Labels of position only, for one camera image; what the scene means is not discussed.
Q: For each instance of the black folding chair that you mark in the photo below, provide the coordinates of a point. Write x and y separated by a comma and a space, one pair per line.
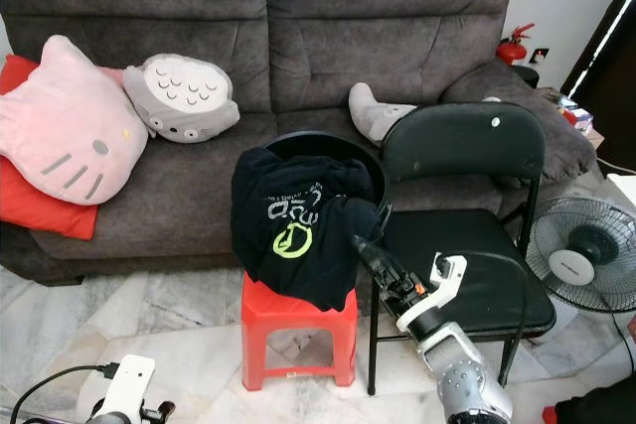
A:
462, 141

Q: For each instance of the grey plush toy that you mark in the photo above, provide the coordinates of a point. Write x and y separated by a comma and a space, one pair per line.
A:
376, 114

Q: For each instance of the red fire extinguisher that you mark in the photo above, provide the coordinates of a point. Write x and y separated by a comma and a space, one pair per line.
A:
514, 47

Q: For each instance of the red plastic stool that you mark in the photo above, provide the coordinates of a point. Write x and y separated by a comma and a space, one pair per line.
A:
288, 315

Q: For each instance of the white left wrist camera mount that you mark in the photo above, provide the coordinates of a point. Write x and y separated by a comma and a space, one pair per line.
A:
129, 381

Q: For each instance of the pink cat face cushion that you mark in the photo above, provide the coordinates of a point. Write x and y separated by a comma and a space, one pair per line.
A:
70, 131

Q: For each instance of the grey standing fan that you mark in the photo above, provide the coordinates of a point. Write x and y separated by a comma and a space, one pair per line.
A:
586, 250

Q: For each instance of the dark grey sofa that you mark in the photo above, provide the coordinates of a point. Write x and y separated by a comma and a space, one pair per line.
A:
388, 42

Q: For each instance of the black and red bag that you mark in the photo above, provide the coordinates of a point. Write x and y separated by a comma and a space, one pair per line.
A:
596, 404

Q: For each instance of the grey owl face cushion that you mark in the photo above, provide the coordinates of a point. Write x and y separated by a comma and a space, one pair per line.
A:
184, 96

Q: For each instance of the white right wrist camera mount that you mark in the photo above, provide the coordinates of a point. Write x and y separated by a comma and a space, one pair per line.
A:
449, 275

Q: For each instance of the red cushion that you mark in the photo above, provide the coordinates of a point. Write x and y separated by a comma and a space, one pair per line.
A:
30, 208

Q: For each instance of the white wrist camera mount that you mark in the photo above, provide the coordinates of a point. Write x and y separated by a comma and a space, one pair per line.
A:
129, 381
449, 275

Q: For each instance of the black round laundry basket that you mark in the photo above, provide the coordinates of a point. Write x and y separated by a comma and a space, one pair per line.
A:
323, 143

